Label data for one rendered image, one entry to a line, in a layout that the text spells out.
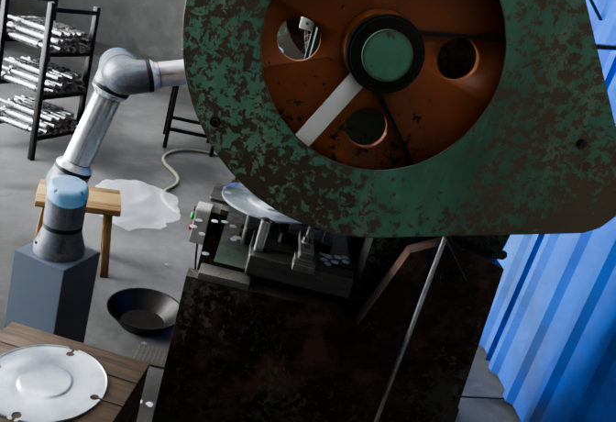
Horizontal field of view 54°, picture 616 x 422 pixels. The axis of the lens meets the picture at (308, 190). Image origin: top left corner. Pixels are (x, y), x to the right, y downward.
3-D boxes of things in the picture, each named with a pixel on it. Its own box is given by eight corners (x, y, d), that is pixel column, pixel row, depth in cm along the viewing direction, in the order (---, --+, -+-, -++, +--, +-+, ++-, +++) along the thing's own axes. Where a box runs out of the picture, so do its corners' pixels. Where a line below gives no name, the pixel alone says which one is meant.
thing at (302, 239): (291, 269, 163) (302, 235, 160) (291, 244, 179) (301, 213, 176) (313, 274, 163) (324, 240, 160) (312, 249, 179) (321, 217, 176)
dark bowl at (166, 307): (93, 334, 228) (95, 318, 226) (115, 295, 256) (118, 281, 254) (171, 351, 231) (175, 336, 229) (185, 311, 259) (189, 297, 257)
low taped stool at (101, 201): (24, 272, 255) (34, 199, 245) (30, 245, 276) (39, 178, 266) (108, 279, 268) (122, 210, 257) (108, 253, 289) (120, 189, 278)
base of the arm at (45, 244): (21, 249, 184) (25, 220, 181) (55, 235, 198) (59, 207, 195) (62, 267, 181) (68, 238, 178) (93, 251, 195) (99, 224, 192)
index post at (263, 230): (253, 249, 168) (261, 218, 165) (254, 245, 170) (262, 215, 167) (263, 252, 168) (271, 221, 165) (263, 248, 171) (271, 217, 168)
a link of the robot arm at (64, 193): (41, 228, 179) (48, 187, 174) (42, 210, 190) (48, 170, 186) (84, 232, 184) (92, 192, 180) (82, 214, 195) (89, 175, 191)
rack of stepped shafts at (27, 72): (37, 162, 367) (59, 5, 338) (-23, 138, 377) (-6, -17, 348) (83, 151, 406) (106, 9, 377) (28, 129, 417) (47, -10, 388)
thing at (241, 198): (226, 177, 196) (227, 174, 196) (313, 199, 199) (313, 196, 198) (215, 208, 168) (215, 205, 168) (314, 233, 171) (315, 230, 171)
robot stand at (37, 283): (-3, 372, 197) (14, 249, 183) (37, 346, 213) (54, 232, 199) (43, 394, 193) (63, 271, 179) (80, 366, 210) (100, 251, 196)
